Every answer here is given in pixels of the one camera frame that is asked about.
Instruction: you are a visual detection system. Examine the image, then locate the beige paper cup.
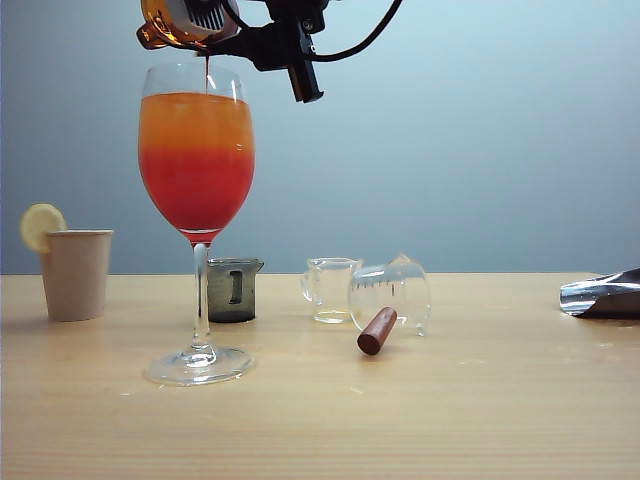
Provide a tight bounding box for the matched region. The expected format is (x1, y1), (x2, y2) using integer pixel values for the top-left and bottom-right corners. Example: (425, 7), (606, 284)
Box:
(38, 229), (115, 323)

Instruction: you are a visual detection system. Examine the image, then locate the smoky grey measuring cup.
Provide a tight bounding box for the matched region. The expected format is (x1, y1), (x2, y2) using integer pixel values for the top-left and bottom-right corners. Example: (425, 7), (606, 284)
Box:
(204, 257), (265, 324)

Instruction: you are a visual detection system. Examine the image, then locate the yellow lemon slice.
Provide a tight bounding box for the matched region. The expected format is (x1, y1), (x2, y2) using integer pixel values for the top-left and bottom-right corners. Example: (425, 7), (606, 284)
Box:
(19, 202), (68, 255)

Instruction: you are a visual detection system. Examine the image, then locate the clear glass-handled measuring cup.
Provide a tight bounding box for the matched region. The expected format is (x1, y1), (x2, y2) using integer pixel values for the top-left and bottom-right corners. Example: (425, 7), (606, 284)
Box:
(299, 256), (364, 325)

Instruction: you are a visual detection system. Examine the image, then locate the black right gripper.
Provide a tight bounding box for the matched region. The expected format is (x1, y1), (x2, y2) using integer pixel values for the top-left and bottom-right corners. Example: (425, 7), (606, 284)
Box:
(204, 0), (329, 104)

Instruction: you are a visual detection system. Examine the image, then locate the clear wooden-handled measuring cup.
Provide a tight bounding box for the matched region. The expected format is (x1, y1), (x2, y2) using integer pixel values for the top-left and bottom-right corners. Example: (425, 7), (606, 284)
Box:
(348, 252), (433, 357)

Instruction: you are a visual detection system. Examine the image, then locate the shiny silver metal scoop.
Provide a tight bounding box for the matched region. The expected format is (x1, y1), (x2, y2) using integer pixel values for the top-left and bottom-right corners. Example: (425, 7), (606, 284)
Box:
(557, 267), (640, 319)

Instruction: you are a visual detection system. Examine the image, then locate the amber measuring cup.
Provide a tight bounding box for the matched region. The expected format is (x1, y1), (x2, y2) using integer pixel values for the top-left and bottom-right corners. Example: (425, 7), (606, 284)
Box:
(135, 0), (241, 51)

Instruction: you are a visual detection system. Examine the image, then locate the wine glass with orange drink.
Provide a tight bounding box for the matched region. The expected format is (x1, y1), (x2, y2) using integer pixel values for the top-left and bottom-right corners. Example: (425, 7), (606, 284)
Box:
(138, 63), (256, 387)

